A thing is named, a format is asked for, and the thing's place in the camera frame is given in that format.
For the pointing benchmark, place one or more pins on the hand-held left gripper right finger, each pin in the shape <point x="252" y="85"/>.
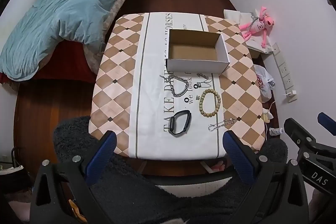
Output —
<point x="234" y="150"/>

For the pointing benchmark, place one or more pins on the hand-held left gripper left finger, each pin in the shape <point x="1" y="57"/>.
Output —
<point x="103" y="151"/>

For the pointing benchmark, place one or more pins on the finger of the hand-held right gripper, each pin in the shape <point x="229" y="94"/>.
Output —
<point x="299" y="136"/>
<point x="328" y="123"/>

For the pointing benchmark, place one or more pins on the black smart band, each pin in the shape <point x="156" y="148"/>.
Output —
<point x="172" y="124"/>

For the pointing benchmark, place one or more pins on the white cardboard box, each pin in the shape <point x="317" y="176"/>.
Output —
<point x="193" y="50"/>

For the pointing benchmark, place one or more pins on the white charger plug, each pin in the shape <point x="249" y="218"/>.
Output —
<point x="292" y="94"/>

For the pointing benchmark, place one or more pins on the dark fuzzy clothing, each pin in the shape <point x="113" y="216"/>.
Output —
<point x="126" y="192"/>

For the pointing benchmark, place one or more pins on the white power strip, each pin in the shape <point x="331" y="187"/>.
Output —
<point x="284" y="74"/>

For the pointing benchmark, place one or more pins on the white plastic bag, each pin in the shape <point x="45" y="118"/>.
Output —
<point x="263" y="82"/>

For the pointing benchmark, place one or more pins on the checkered tablecloth with lettering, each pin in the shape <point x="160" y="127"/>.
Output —
<point x="118" y="87"/>

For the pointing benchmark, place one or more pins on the pink plush toy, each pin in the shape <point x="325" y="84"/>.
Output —
<point x="256" y="27"/>

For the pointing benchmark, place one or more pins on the teal blanket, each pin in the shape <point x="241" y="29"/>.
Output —
<point x="65" y="11"/>

